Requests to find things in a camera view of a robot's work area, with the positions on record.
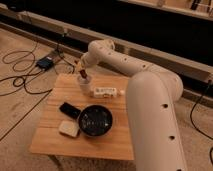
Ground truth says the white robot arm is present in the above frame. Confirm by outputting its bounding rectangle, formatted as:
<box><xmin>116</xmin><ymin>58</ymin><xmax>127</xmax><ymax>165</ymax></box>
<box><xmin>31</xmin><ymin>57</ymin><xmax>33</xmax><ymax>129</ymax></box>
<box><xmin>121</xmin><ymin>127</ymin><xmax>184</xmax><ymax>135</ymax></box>
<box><xmin>77</xmin><ymin>39</ymin><xmax>187</xmax><ymax>171</ymax></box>

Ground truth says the black power box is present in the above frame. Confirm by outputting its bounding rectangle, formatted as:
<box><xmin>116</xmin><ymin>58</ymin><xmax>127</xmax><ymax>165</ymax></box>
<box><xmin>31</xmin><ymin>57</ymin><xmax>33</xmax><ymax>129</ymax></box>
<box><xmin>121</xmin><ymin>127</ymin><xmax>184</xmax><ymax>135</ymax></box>
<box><xmin>36</xmin><ymin>57</ymin><xmax>54</xmax><ymax>70</ymax></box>

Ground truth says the black rectangular block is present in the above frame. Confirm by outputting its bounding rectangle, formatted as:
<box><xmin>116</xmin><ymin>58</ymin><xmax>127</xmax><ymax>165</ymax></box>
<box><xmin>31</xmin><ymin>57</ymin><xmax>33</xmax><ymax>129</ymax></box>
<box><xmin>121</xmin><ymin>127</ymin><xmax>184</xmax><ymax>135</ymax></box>
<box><xmin>59</xmin><ymin>102</ymin><xmax>81</xmax><ymax>119</ymax></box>

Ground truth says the black bowl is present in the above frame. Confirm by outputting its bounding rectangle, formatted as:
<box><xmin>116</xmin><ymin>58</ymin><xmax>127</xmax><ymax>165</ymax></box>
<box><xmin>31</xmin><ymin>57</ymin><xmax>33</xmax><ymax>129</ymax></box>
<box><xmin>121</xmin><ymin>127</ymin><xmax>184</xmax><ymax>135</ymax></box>
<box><xmin>78</xmin><ymin>105</ymin><xmax>113</xmax><ymax>137</ymax></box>

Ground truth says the beige sponge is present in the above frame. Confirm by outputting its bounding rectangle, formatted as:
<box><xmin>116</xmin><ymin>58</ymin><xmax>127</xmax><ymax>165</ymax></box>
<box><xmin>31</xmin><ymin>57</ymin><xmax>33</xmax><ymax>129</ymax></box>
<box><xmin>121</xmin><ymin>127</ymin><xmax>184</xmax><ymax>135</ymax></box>
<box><xmin>59</xmin><ymin>121</ymin><xmax>79</xmax><ymax>137</ymax></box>

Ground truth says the wooden table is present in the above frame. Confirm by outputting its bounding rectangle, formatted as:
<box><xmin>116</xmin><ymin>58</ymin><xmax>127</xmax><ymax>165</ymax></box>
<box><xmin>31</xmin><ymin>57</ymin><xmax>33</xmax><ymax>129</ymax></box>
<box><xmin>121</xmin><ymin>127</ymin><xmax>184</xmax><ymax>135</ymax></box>
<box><xmin>30</xmin><ymin>74</ymin><xmax>133</xmax><ymax>160</ymax></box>

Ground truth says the black cable at right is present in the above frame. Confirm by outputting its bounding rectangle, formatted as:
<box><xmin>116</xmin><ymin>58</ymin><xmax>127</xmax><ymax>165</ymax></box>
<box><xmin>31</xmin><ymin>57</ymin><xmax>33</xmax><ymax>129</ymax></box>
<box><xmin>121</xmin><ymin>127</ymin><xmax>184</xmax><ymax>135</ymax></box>
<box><xmin>189</xmin><ymin>79</ymin><xmax>213</xmax><ymax>166</ymax></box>

